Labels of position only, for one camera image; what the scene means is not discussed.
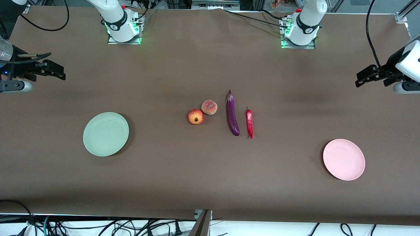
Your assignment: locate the red chili pepper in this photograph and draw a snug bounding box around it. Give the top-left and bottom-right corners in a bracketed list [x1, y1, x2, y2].
[246, 106, 254, 139]

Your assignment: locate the long purple eggplant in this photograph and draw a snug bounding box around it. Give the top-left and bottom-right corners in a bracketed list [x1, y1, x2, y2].
[226, 90, 240, 136]

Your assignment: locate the red pomegranate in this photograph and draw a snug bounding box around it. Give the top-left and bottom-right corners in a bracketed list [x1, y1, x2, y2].
[188, 109, 204, 125]

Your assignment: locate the pink orange peach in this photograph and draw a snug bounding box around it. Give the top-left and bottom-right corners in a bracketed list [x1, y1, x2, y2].
[201, 100, 218, 115]

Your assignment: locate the pale green round plate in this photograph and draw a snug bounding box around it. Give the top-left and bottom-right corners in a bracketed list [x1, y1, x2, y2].
[83, 112, 130, 157]

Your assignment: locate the pink round plate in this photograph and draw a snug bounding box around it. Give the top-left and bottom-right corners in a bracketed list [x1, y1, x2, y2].
[323, 139, 366, 181]

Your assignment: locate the grey socket box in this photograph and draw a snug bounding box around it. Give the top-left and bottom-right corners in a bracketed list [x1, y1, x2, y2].
[191, 0, 240, 10]

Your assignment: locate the brown table cover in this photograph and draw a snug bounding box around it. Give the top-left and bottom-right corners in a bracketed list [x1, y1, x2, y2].
[0, 6, 420, 226]

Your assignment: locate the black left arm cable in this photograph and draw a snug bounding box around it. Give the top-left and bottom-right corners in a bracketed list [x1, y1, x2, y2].
[366, 0, 387, 71]

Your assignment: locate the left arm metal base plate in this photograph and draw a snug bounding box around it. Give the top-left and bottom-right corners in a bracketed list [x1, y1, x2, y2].
[281, 18, 316, 49]

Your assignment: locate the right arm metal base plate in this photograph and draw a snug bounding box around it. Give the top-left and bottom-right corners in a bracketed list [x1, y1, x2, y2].
[108, 15, 142, 45]

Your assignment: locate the short black table cable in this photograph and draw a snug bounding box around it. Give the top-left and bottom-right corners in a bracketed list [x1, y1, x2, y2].
[259, 9, 286, 21]

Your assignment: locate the long black table cable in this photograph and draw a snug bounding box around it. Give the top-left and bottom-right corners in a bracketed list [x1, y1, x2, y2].
[223, 9, 289, 30]

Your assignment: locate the black looped floor cable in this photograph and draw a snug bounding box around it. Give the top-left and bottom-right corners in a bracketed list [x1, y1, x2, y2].
[0, 199, 37, 236]

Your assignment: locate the teal cable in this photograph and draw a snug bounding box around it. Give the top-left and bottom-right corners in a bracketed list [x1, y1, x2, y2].
[42, 215, 52, 236]

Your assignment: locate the metal profile post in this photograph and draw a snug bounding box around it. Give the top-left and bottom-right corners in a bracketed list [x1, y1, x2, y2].
[190, 209, 213, 236]

